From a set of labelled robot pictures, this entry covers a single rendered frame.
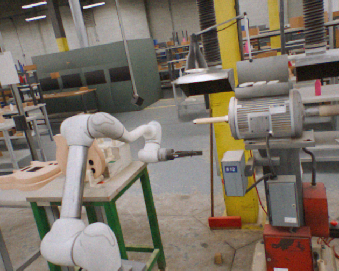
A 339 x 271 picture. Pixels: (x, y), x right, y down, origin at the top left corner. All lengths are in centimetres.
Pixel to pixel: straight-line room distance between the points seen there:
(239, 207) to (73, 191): 184
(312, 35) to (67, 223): 154
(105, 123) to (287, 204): 106
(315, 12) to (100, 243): 152
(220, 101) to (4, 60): 194
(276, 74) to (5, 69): 240
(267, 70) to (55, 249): 144
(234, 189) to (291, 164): 37
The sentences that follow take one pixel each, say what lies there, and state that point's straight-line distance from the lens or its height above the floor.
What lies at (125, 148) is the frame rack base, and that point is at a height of 106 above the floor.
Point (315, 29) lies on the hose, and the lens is 193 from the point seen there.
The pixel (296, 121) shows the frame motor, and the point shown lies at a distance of 185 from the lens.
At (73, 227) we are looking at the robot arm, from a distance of 176.
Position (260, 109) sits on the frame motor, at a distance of 186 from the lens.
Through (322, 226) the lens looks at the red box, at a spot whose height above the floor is 62.
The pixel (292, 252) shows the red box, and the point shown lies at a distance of 207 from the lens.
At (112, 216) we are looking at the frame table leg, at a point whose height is 79.
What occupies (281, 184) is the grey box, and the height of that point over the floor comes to 92.
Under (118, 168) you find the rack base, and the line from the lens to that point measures 238.
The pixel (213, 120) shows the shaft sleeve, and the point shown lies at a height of 125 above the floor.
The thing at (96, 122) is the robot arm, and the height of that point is 141.
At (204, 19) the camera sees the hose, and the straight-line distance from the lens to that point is 200.
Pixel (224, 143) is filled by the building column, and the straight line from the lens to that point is 300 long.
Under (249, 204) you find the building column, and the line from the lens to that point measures 320.
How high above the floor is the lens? 172
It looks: 15 degrees down
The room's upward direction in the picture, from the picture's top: 10 degrees counter-clockwise
